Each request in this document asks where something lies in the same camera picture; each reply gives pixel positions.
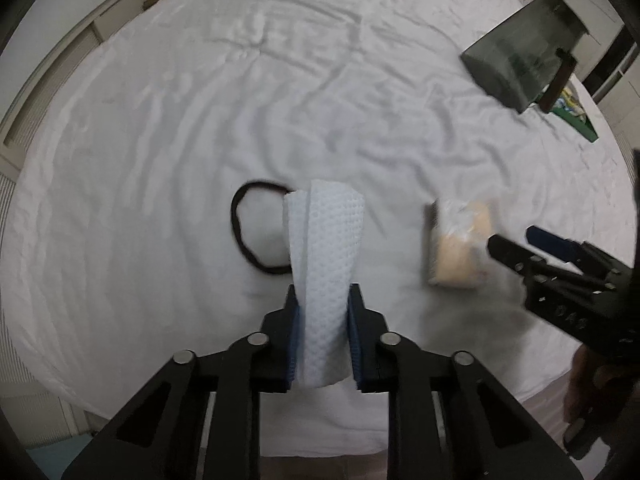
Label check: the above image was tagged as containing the white mesh cloth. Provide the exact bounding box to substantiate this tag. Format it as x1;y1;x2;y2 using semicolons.
282;179;366;389

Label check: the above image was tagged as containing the white louvered cabinet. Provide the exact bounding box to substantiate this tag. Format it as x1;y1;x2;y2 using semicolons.
0;0;168;443

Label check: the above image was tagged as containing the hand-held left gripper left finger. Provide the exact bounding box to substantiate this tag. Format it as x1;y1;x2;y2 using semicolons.
61;284;302;480

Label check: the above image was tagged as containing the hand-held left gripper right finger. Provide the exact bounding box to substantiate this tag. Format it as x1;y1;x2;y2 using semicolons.
347;282;583;480

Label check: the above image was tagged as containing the white bed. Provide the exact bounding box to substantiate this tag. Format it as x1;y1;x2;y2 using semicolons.
9;0;637;461

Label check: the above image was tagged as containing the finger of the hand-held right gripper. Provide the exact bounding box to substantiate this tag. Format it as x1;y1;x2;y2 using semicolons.
487;234;608;343
526;225;628;281

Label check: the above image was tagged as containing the green box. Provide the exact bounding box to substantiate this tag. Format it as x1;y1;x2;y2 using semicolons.
549;86;600;142

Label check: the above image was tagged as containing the person's right hand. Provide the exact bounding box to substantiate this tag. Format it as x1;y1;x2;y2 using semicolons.
564;346;623;462

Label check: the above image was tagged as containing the dark translucent storage bin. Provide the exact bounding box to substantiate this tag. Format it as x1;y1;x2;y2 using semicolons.
460;0;592;115

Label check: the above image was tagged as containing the black hair band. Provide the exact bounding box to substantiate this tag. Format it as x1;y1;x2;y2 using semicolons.
229;179;297;276

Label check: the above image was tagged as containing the beige packet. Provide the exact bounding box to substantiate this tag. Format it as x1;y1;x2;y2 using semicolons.
424;198;495;289

